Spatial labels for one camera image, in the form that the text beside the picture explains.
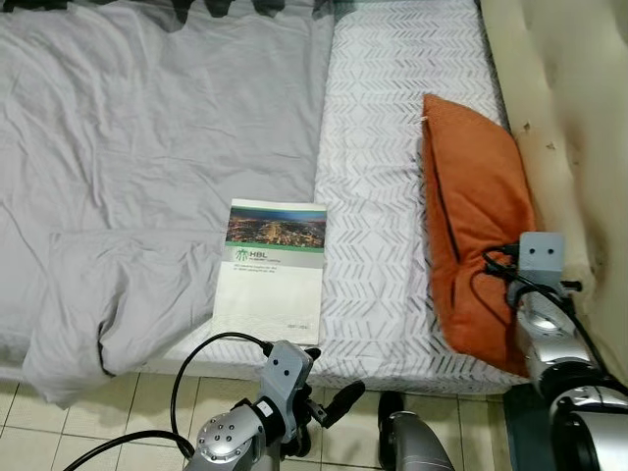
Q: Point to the white HBL city-photo book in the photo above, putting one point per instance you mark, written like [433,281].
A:
[270,294]

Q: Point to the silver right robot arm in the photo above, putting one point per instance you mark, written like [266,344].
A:
[564,373]

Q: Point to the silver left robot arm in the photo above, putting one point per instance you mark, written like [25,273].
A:
[228,440]

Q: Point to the silver black robot leg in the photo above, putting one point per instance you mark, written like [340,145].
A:
[417,446]

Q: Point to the orange pillow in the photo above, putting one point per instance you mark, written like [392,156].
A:
[476,216]

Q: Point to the white chevron patterned mattress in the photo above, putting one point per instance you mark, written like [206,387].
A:
[378,128]

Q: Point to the grey crumpled blanket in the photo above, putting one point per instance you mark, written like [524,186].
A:
[137,137]

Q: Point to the cream tufted headboard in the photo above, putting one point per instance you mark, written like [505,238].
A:
[574,108]

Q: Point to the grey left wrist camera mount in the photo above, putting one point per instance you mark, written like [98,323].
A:
[285,378]

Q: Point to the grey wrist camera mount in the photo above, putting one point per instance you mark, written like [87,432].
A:
[541,257]
[285,378]

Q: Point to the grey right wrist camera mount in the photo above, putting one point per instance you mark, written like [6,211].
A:
[541,257]

